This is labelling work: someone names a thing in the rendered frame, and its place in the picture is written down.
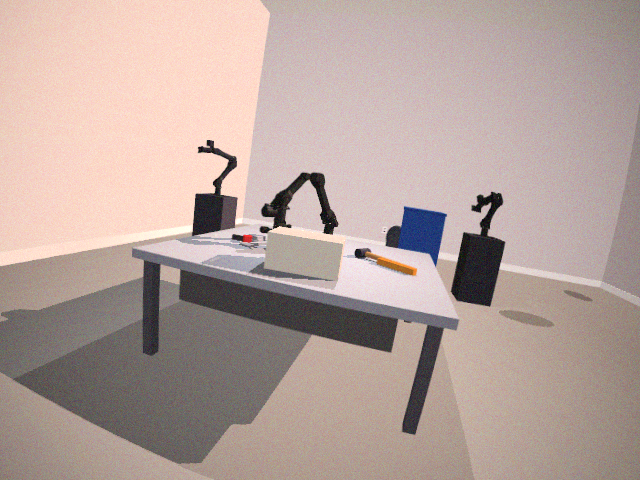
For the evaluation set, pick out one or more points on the beige rectangular box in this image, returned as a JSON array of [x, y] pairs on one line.
[[304, 253]]

